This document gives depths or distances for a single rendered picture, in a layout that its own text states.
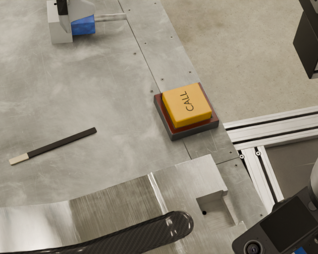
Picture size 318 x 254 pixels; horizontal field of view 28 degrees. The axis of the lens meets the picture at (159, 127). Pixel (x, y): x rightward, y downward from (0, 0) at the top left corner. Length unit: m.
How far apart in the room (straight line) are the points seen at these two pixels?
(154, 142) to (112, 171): 0.08
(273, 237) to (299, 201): 0.05
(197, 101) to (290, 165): 0.74
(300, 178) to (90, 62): 0.78
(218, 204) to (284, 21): 1.47
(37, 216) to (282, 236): 0.31
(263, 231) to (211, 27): 1.55
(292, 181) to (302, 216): 0.96
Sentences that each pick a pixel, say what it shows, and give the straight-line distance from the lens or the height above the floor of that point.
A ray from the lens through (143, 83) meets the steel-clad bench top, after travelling 1.04.
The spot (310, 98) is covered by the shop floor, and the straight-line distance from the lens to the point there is 2.09.
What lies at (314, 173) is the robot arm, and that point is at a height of 1.07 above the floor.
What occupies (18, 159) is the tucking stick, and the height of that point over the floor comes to 0.80.
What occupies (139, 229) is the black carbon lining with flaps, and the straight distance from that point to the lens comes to 0.82.
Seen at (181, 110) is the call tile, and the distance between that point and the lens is 0.97.
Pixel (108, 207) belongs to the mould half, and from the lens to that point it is 0.83.
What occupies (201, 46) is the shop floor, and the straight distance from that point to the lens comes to 2.15.
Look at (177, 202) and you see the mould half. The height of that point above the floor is 0.89.
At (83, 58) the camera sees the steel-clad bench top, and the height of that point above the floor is 0.80.
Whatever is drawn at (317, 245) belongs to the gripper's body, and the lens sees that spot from 0.75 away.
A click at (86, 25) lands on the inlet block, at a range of 1.08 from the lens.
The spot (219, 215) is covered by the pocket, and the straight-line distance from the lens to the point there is 0.86.
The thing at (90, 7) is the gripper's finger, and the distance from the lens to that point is 1.02.
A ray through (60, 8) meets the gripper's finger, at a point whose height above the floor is 0.91.
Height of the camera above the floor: 1.63
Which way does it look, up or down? 57 degrees down
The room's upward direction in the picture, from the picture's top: 4 degrees clockwise
